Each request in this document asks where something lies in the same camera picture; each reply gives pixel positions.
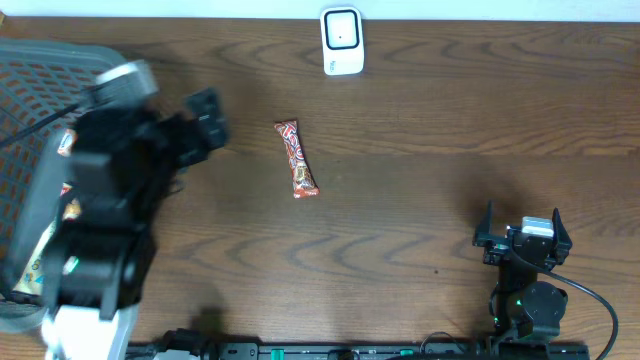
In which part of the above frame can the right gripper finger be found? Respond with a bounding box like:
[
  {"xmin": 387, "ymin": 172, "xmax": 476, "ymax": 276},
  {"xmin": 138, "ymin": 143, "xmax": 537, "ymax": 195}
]
[
  {"xmin": 552, "ymin": 208, "xmax": 572, "ymax": 250},
  {"xmin": 474, "ymin": 200, "xmax": 493, "ymax": 241}
]

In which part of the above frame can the small orange snack box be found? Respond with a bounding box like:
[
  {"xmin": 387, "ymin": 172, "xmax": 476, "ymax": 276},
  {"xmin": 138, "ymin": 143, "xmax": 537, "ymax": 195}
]
[{"xmin": 57, "ymin": 129, "xmax": 77, "ymax": 157}]

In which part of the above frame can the red Top chocolate bar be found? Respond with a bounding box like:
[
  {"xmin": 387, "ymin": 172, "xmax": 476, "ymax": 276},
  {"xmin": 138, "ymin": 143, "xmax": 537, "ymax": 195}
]
[{"xmin": 274, "ymin": 120, "xmax": 320, "ymax": 199}]

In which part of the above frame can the yellow chips bag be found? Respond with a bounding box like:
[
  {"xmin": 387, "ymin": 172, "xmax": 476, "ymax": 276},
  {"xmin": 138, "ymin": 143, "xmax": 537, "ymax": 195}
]
[{"xmin": 6, "ymin": 181, "xmax": 81, "ymax": 298}]

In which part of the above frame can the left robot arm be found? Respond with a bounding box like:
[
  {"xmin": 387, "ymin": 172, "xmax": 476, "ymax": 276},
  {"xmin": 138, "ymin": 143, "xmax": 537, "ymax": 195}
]
[{"xmin": 41, "ymin": 88, "xmax": 228, "ymax": 359}]

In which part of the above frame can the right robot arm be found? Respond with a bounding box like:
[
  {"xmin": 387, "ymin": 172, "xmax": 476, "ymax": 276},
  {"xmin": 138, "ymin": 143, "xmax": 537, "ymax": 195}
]
[{"xmin": 473, "ymin": 206, "xmax": 573, "ymax": 347}]

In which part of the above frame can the white barcode scanner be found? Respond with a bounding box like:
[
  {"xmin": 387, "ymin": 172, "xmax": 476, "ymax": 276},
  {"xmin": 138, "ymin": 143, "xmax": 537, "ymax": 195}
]
[{"xmin": 320, "ymin": 6, "xmax": 365, "ymax": 76}]

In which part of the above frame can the grey plastic basket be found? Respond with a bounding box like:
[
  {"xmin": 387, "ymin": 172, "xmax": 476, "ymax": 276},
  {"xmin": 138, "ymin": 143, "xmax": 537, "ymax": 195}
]
[{"xmin": 1, "ymin": 38, "xmax": 126, "ymax": 333}]

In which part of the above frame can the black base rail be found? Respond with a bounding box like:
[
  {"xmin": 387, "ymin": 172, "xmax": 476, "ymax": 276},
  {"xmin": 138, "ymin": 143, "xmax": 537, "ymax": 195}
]
[{"xmin": 124, "ymin": 329, "xmax": 590, "ymax": 360}]

